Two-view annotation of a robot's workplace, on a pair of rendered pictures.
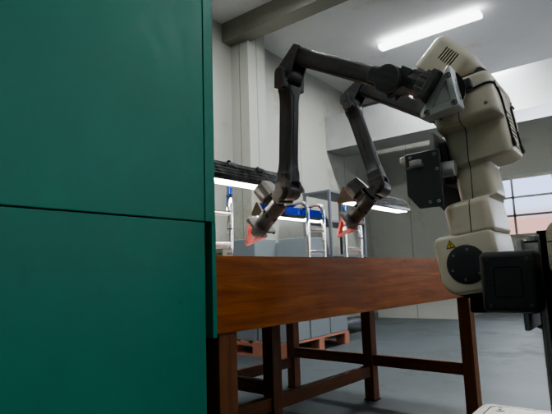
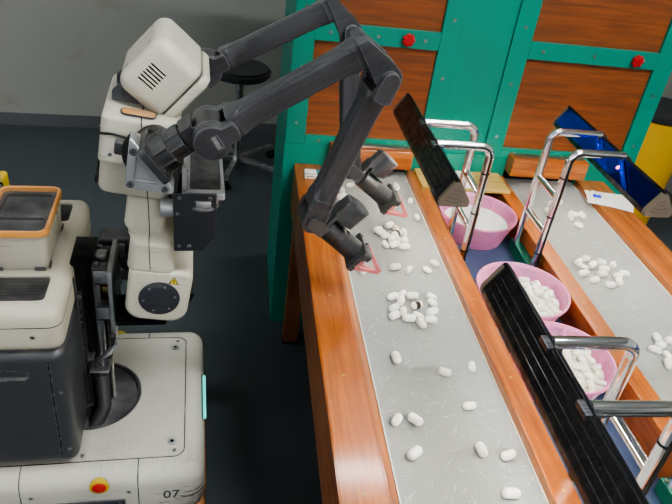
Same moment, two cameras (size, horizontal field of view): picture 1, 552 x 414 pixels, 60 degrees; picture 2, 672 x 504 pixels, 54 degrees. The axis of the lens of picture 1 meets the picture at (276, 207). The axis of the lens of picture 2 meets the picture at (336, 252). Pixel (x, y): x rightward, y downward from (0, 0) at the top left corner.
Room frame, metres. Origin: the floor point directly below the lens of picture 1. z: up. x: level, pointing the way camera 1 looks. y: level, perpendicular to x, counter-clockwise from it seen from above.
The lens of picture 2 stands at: (2.63, -1.41, 1.80)
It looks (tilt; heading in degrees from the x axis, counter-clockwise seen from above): 33 degrees down; 128
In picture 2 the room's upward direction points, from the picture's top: 8 degrees clockwise
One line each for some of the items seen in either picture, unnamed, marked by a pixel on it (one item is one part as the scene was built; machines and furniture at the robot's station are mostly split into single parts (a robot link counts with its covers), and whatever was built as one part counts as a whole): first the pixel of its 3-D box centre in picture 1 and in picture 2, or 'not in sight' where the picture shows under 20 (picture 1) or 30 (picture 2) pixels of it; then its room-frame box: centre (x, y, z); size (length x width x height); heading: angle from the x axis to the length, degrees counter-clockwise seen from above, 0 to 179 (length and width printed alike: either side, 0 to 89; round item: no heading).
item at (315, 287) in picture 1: (376, 282); (334, 349); (1.85, -0.37, 0.67); 1.81 x 0.12 x 0.19; 139
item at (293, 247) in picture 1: (289, 293); not in sight; (4.88, -0.11, 0.54); 1.07 x 0.71 x 1.07; 143
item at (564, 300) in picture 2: not in sight; (518, 301); (2.08, 0.15, 0.72); 0.27 x 0.27 x 0.10
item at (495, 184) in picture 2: not in sight; (461, 180); (1.59, 0.58, 0.77); 0.33 x 0.15 x 0.01; 49
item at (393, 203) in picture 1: (376, 200); (562, 386); (2.43, -0.52, 1.08); 0.62 x 0.08 x 0.07; 139
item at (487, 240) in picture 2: not in sight; (475, 222); (1.75, 0.44, 0.72); 0.27 x 0.27 x 0.10
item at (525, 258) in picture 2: not in sight; (565, 205); (2.01, 0.47, 0.90); 0.20 x 0.19 x 0.45; 139
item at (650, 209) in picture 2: not in sight; (607, 154); (2.06, 0.54, 1.08); 0.62 x 0.08 x 0.07; 139
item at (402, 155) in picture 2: not in sight; (370, 155); (1.33, 0.36, 0.83); 0.30 x 0.06 x 0.07; 49
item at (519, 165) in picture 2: not in sight; (546, 166); (1.77, 0.87, 0.83); 0.30 x 0.06 x 0.07; 49
